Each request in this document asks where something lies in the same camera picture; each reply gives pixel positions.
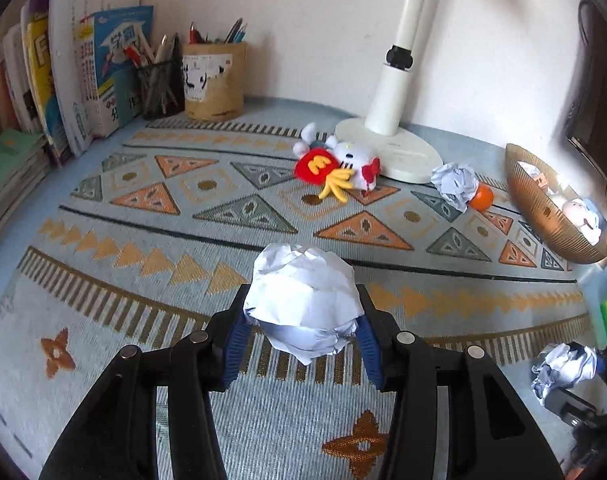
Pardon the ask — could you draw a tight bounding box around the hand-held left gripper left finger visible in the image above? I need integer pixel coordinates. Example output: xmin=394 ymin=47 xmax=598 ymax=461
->
xmin=38 ymin=284 xmax=254 ymax=480

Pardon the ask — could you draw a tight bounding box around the stack of green books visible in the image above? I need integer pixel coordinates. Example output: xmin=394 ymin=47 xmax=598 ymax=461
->
xmin=0 ymin=129 xmax=51 ymax=252

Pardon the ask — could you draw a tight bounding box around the white desk lamp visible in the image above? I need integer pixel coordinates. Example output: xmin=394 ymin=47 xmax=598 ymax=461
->
xmin=333 ymin=0 xmax=444 ymax=184

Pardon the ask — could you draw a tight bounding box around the black mesh pen holder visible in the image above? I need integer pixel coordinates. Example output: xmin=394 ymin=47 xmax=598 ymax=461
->
xmin=136 ymin=60 xmax=185 ymax=121

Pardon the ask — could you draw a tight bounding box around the golden bowl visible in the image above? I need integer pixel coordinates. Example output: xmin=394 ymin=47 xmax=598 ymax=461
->
xmin=505 ymin=143 xmax=607 ymax=265

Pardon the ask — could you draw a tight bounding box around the small orange ball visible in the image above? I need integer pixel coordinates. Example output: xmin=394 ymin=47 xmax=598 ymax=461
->
xmin=470 ymin=183 xmax=494 ymax=212

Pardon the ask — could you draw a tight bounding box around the patterned woven mat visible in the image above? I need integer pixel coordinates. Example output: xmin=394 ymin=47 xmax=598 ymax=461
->
xmin=0 ymin=110 xmax=591 ymax=480

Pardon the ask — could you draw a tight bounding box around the red and white kitty plush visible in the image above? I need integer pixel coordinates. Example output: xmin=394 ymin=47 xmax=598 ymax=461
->
xmin=292 ymin=122 xmax=381 ymax=204

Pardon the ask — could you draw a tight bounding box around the white workbook stack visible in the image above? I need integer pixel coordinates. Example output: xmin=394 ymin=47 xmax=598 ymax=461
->
xmin=48 ymin=0 xmax=146 ymax=157

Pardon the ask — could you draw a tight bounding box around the cardboard pen cup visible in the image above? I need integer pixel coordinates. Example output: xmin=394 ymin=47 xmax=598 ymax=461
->
xmin=182 ymin=41 xmax=246 ymax=122

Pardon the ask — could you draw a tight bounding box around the dark framed object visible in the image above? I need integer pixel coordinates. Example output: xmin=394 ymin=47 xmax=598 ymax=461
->
xmin=563 ymin=0 xmax=607 ymax=203

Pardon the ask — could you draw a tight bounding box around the blue workbook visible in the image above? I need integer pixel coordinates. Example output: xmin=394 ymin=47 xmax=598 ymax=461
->
xmin=80 ymin=5 xmax=154 ymax=139

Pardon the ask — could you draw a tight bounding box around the white paper ball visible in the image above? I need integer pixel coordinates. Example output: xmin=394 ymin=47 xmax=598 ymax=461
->
xmin=531 ymin=342 xmax=598 ymax=406
xmin=243 ymin=242 xmax=360 ymax=367
xmin=430 ymin=161 xmax=479 ymax=212

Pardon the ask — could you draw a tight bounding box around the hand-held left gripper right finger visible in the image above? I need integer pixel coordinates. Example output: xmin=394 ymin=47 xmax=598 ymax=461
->
xmin=354 ymin=284 xmax=565 ymax=480

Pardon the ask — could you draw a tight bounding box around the bunch of pens and pencils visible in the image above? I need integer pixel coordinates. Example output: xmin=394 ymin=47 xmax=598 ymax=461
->
xmin=123 ymin=34 xmax=181 ymax=68
xmin=188 ymin=17 xmax=248 ymax=46

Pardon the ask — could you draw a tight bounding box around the yellow book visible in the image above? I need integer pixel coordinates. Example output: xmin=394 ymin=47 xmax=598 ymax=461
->
xmin=23 ymin=20 xmax=68 ymax=161

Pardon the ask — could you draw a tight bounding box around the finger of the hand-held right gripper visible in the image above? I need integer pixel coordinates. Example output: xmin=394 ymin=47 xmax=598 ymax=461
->
xmin=543 ymin=387 xmax=600 ymax=428

